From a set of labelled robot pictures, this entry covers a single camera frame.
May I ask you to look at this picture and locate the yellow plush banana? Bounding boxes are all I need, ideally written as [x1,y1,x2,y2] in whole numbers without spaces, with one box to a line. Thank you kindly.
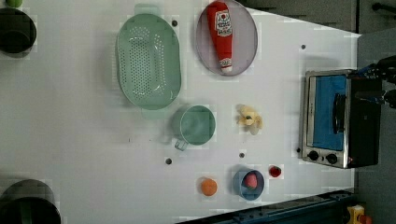
[237,105,263,135]

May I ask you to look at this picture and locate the green mug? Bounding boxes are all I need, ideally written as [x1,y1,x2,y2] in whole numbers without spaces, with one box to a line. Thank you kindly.
[172,105,216,151]

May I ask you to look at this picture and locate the orange ball toy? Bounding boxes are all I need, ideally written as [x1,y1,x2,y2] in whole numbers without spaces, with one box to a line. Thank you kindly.
[201,178,218,197]

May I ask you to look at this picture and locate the green perforated colander basket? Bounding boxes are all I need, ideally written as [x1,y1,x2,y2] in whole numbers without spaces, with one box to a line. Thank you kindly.
[115,3,181,119]

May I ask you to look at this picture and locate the blue bowl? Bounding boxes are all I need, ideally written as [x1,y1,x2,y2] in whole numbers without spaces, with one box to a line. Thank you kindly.
[233,167,265,201]

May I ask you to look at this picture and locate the pink plush fruit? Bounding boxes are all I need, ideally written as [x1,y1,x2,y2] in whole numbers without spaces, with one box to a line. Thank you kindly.
[244,173,258,189]

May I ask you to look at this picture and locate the grey round plate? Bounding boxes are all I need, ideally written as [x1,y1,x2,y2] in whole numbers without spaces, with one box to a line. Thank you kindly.
[195,0,258,77]

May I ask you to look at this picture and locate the red strawberry toy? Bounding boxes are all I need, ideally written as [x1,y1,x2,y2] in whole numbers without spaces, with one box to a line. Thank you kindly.
[269,166,282,177]

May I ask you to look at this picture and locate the red plush ketchup bottle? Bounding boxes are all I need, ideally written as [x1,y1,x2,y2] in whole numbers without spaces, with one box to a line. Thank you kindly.
[206,1,233,73]

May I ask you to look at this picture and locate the silver black toaster oven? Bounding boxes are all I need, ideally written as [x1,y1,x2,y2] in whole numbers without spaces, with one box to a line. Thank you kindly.
[301,69,382,169]

